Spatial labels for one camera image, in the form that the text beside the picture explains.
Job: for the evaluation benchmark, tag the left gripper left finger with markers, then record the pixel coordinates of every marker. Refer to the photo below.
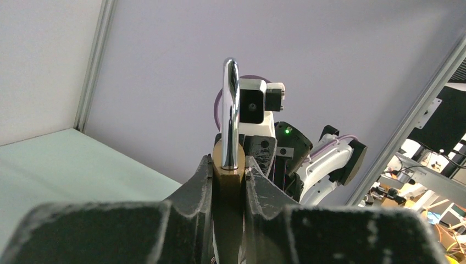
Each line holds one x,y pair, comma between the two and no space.
174,230

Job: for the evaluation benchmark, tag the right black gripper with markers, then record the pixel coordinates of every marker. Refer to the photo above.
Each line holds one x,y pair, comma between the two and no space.
253,155

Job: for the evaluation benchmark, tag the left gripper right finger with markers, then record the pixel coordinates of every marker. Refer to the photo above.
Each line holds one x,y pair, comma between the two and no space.
279,230

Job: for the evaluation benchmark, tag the large brass padlock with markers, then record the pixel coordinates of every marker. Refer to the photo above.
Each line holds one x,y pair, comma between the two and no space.
228,191

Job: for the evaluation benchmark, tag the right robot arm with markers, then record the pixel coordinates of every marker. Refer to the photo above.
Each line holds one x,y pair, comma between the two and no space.
293,166

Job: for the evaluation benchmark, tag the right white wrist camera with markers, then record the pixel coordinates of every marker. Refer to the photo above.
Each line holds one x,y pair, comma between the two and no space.
258,101

